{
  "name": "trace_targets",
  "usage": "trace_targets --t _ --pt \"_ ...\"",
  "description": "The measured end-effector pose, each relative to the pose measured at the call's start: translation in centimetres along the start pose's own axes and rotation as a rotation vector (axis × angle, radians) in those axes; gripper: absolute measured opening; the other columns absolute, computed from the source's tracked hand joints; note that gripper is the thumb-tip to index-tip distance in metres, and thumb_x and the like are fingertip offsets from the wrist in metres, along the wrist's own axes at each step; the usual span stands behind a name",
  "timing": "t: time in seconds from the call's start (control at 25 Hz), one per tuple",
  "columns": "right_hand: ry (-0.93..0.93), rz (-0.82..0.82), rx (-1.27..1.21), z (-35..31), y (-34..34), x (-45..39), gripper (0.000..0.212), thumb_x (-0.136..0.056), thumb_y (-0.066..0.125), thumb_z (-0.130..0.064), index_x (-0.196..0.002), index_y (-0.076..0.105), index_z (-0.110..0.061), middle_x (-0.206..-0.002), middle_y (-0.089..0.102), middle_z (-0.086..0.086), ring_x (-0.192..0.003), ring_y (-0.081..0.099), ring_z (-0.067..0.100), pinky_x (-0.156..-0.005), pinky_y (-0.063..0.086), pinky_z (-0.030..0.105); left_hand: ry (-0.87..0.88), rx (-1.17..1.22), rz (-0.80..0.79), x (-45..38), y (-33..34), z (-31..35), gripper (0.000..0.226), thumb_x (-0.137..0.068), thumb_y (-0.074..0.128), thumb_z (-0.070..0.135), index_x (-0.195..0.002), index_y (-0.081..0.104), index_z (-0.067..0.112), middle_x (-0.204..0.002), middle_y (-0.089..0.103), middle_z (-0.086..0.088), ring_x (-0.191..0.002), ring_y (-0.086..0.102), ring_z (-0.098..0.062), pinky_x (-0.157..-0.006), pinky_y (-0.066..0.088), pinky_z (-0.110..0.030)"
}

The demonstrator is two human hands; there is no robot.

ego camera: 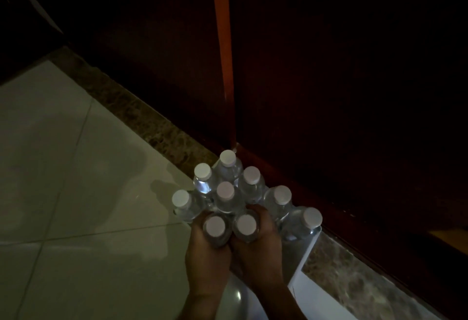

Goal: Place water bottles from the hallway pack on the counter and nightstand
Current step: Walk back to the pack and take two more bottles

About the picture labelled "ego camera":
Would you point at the pack of water bottles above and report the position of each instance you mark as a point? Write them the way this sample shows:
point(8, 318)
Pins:
point(226, 191)

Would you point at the person's right hand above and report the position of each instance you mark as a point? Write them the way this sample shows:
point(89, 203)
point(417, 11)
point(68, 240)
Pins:
point(261, 261)

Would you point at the dark wooden entrance door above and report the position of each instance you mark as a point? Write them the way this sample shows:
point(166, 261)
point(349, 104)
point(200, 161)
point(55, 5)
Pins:
point(18, 38)

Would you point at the clear water bottle white cap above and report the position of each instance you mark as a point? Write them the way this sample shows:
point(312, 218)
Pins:
point(215, 226)
point(246, 224)

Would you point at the dark red wooden cabinet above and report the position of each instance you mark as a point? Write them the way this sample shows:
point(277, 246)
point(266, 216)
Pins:
point(329, 74)

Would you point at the person's left hand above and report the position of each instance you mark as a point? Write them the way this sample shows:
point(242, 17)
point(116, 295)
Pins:
point(206, 268)

